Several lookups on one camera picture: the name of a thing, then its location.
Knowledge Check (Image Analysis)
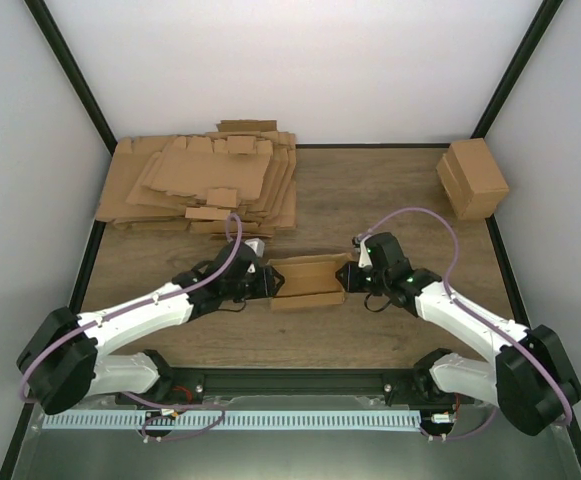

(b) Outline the brown cardboard box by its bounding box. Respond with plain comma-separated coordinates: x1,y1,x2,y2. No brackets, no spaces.
436,139,509,220
268,253,353,312

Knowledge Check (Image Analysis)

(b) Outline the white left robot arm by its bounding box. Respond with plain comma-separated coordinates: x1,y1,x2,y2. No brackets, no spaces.
17,239,285,415

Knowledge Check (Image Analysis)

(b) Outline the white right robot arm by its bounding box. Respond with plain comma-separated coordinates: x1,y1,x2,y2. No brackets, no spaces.
335,232,581,436

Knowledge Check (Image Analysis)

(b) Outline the folded brown cardboard box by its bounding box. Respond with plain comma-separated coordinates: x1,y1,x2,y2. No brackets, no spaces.
436,139,509,220

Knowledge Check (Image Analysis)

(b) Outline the stack of flat cardboard blanks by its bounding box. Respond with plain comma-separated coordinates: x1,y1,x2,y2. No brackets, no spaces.
95,120,297,238

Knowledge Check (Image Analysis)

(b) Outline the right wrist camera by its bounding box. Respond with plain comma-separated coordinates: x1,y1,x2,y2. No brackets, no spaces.
352,233,373,269

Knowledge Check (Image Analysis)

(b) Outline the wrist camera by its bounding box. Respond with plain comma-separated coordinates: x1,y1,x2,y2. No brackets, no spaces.
245,238,265,274
352,233,373,269

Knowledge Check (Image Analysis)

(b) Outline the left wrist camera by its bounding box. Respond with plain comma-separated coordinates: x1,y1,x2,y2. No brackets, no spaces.
245,238,265,274

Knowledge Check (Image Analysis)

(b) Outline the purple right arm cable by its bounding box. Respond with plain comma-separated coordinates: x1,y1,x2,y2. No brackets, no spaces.
354,207,574,443

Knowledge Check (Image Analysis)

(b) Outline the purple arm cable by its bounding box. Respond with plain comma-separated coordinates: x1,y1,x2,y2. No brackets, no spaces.
354,207,574,443
18,213,244,445

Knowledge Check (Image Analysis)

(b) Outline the black aluminium frame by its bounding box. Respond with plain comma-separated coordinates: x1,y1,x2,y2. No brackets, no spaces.
24,0,581,474

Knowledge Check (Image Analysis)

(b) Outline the white slotted cable duct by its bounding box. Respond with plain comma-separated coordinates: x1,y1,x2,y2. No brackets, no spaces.
42,410,421,433

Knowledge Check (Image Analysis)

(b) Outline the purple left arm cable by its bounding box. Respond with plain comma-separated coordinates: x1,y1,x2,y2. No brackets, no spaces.
18,213,244,445

